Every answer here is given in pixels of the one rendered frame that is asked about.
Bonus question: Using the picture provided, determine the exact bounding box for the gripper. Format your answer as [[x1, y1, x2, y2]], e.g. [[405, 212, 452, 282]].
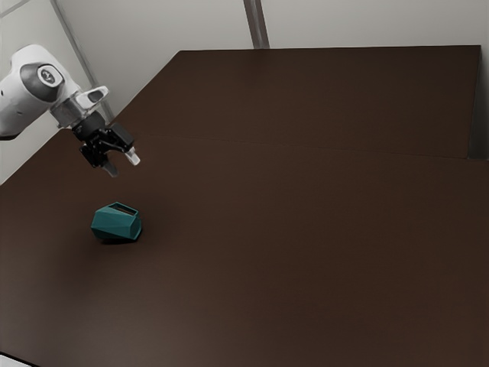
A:
[[70, 113, 142, 179]]

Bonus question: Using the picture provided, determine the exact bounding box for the teal faceted mug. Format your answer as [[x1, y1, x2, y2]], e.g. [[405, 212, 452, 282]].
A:
[[90, 202, 143, 242]]

